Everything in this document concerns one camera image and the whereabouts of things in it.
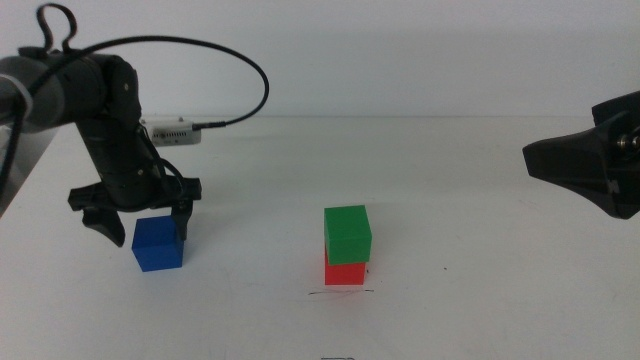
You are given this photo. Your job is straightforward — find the blue cube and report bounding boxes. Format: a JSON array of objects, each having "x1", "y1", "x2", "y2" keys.
[{"x1": 131, "y1": 215, "x2": 185, "y2": 273}]

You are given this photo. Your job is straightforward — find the green cube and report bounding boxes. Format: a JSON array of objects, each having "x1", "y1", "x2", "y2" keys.
[{"x1": 323, "y1": 204, "x2": 373, "y2": 266}]

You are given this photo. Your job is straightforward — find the red cube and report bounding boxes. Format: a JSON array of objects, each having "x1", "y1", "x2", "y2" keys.
[{"x1": 323, "y1": 245, "x2": 367, "y2": 286}]

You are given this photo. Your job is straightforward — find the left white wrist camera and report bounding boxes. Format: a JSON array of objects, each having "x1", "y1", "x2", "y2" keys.
[{"x1": 141, "y1": 118, "x2": 202, "y2": 147}]

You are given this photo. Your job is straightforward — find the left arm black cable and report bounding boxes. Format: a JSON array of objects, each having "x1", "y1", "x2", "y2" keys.
[{"x1": 0, "y1": 3, "x2": 270, "y2": 204}]

